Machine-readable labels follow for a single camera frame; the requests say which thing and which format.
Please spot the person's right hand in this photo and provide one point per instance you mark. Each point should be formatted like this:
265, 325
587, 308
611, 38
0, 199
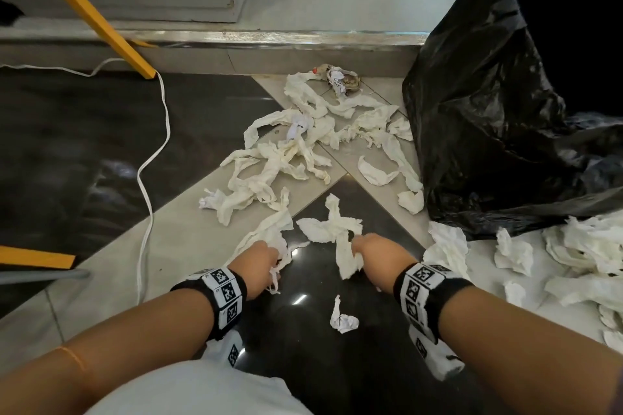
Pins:
384, 261

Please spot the person's left hand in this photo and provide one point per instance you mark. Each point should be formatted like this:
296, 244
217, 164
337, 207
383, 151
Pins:
253, 264

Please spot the person's left fingers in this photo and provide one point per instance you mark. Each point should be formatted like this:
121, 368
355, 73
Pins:
272, 254

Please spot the person's right fingers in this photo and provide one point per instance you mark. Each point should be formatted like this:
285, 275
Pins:
359, 244

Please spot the long white tissue strip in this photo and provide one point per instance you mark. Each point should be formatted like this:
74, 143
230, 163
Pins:
267, 232

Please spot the knotted white tissue strip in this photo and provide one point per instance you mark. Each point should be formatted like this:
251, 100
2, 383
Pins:
336, 230

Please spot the person's left forearm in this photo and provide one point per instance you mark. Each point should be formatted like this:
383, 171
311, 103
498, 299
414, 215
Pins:
126, 346

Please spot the person's right forearm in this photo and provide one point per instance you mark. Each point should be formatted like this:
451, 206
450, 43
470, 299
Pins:
525, 356

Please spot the black marker wristband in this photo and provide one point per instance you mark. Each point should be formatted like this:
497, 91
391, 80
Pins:
423, 295
221, 295

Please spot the small white tissue ball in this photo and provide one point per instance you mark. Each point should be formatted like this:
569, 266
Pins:
342, 321

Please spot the pile of crumpled white tissues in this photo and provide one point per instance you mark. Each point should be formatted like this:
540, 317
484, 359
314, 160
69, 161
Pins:
579, 254
277, 157

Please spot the person's white shirt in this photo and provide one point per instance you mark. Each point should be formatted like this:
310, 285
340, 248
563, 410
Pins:
194, 390

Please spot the crumpled printed wrapper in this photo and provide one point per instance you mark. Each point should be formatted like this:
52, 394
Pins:
340, 80

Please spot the black plastic trash bag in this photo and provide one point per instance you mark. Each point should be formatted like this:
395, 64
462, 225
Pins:
496, 103

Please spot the metal step edge strip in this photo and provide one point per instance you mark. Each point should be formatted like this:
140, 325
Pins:
219, 38

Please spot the grey metal bar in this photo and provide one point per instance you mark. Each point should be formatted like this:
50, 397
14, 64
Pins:
44, 276

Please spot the yellow flat bar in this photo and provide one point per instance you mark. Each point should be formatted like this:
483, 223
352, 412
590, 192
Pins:
34, 257

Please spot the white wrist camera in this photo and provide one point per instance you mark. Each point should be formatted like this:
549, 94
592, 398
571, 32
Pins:
226, 349
435, 356

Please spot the yellow metal frame leg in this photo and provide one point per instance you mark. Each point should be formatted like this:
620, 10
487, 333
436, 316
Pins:
78, 3

